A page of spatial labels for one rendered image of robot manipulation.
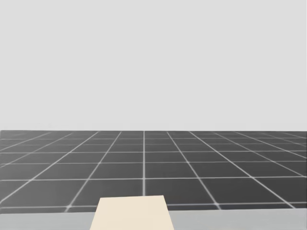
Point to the tall board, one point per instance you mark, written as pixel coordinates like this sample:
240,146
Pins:
132,213

